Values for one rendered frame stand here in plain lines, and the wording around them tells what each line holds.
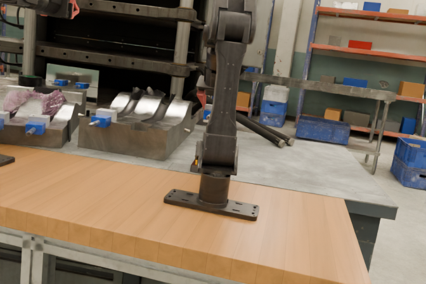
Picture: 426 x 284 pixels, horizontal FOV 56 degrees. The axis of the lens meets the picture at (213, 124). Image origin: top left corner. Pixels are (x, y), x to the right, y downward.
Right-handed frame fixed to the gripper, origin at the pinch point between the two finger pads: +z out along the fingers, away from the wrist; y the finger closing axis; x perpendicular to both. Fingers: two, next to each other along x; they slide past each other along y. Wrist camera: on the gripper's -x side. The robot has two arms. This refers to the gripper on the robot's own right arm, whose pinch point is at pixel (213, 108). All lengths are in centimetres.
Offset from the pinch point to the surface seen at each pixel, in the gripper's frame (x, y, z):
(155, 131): 15.8, 13.9, -0.3
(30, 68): -56, 98, 29
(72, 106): 2.5, 45.4, 4.9
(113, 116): 13.1, 27.0, -1.5
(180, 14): -66, 26, -2
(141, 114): -3.1, 24.5, 8.6
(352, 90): -291, -113, 153
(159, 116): -4.5, 18.6, 9.3
